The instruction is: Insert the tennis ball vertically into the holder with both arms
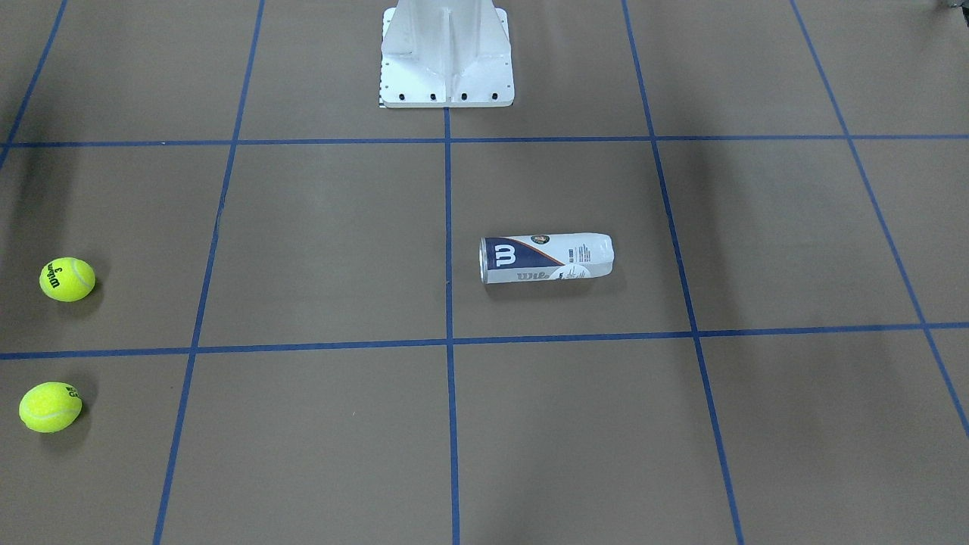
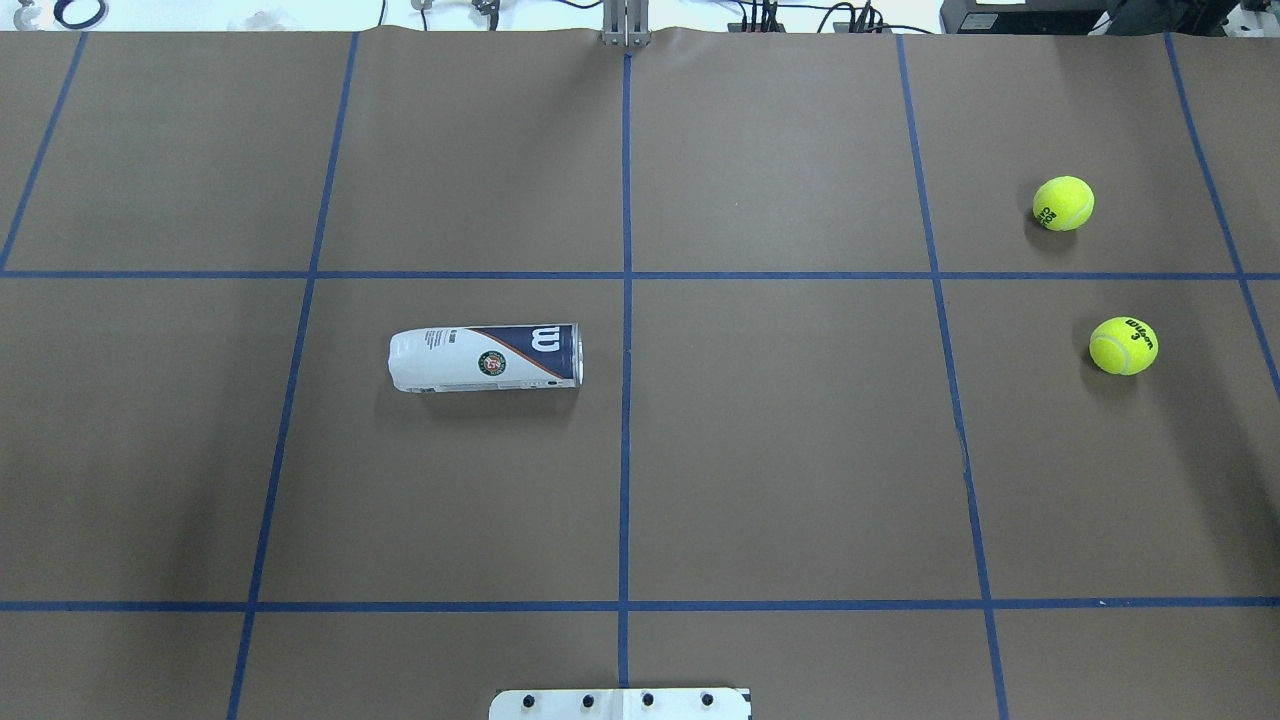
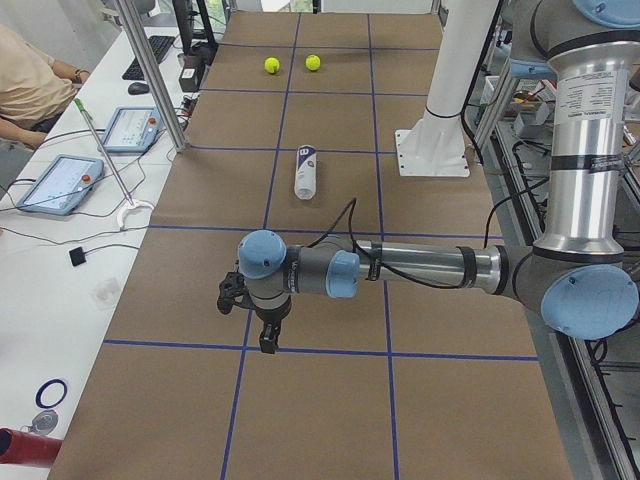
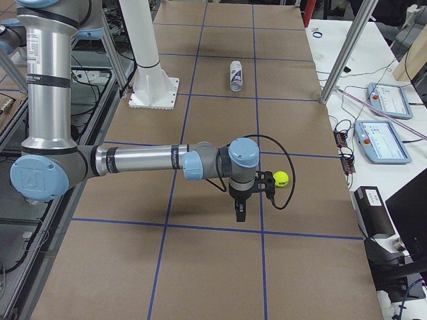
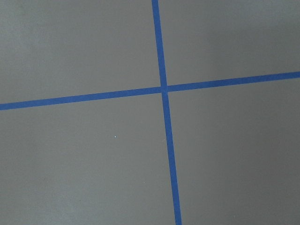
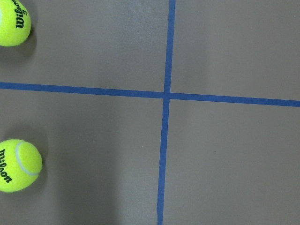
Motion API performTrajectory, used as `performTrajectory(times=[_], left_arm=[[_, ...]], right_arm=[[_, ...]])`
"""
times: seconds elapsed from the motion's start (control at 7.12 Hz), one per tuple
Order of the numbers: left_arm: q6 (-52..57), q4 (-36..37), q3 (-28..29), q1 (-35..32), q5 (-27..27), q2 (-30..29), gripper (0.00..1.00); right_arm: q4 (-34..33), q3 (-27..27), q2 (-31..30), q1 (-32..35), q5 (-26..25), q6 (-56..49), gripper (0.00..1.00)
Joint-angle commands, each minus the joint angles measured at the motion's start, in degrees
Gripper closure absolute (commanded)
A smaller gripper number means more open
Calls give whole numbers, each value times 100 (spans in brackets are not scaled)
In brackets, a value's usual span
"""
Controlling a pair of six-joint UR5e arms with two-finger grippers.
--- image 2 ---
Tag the white blue tennis ball can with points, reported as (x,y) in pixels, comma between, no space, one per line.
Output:
(428,361)

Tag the yellow tennis ball Roland Garros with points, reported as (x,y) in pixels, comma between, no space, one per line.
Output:
(1063,204)

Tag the yellow tennis ball Wilson 3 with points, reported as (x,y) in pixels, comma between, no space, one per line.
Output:
(1123,345)

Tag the brown paper table cover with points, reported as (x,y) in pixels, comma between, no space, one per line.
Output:
(838,442)

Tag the aluminium frame post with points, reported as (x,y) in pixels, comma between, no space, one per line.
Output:
(625,23)

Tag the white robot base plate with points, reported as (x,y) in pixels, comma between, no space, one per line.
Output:
(623,703)

